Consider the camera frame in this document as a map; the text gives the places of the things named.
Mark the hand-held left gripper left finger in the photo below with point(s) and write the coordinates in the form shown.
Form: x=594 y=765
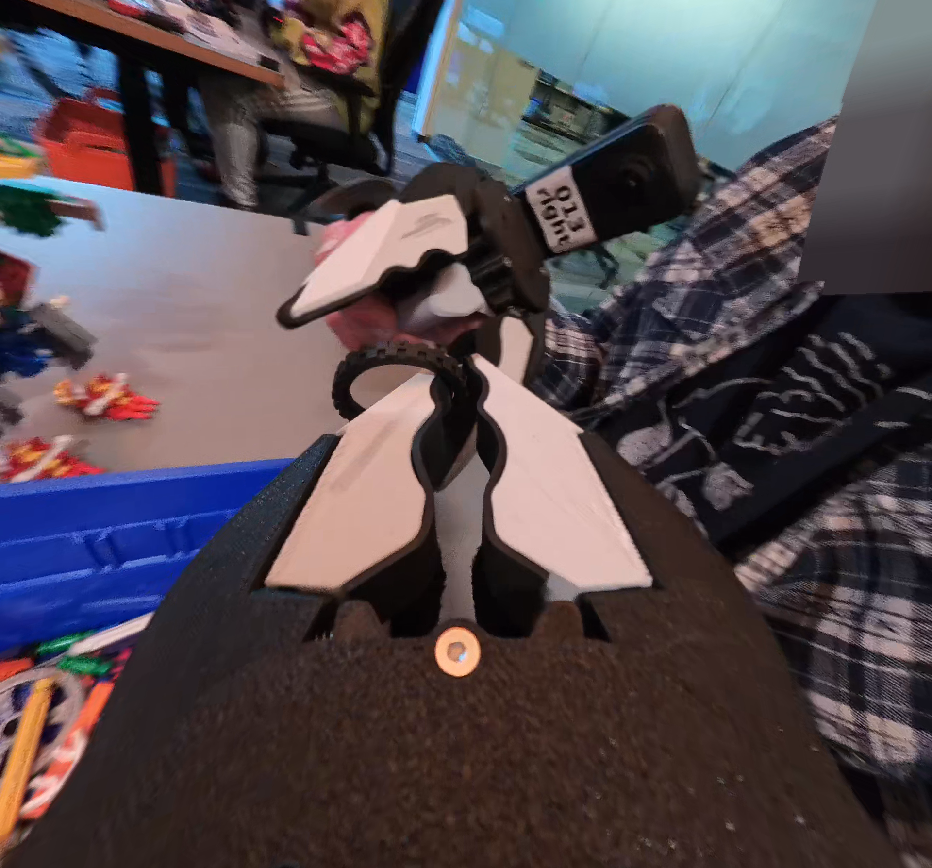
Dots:
x=349 y=511

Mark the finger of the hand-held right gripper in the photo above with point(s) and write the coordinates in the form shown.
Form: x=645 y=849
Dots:
x=378 y=249

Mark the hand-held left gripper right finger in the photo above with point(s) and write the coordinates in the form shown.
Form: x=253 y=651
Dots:
x=560 y=511

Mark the black rubber toy tyre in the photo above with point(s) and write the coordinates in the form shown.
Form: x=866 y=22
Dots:
x=393 y=355

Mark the blue plastic parts bin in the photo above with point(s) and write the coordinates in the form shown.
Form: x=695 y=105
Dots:
x=109 y=555

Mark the colourful construction toy model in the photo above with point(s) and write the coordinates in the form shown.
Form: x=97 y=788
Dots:
x=29 y=209

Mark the pile of colourful toy pieces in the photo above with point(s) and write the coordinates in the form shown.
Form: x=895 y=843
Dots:
x=33 y=729

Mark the person's right forearm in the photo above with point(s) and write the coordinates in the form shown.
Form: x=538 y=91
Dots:
x=692 y=278

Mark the person's right hand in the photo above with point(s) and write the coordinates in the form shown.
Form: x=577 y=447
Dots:
x=364 y=329

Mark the black office chair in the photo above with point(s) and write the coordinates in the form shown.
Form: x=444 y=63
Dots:
x=415 y=23

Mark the wooden top desk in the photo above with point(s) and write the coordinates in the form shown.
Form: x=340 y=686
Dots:
x=138 y=125

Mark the orange plastic bin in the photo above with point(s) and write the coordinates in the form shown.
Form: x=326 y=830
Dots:
x=80 y=147

